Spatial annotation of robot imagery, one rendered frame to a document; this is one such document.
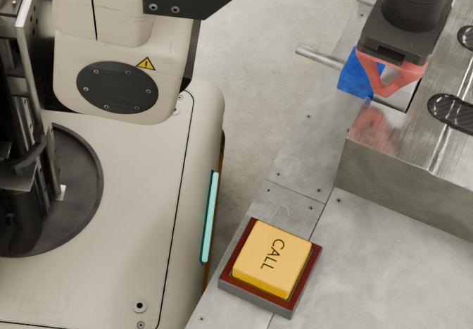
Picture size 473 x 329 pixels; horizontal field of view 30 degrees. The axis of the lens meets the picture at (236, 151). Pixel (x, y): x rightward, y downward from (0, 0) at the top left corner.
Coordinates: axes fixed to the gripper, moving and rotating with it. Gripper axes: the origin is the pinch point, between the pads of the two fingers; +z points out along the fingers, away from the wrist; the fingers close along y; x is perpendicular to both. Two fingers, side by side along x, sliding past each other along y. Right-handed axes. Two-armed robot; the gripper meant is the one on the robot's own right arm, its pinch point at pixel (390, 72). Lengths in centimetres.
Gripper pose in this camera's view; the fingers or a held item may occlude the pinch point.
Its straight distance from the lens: 92.4
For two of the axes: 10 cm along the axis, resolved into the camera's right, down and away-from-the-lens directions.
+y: 4.2, -7.3, 5.4
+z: -0.7, 5.7, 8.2
